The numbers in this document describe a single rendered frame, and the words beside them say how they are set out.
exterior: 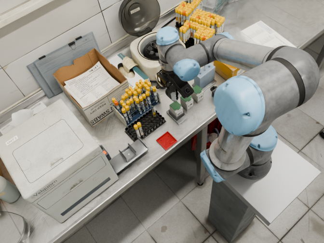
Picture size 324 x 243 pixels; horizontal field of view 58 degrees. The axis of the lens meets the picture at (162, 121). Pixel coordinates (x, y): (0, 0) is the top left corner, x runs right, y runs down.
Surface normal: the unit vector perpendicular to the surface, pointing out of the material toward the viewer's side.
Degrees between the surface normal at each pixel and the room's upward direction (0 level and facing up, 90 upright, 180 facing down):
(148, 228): 0
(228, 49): 54
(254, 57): 58
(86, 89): 1
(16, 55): 90
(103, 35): 90
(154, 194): 0
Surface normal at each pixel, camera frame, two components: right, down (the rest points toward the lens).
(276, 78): 0.00, -0.35
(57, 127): -0.10, -0.54
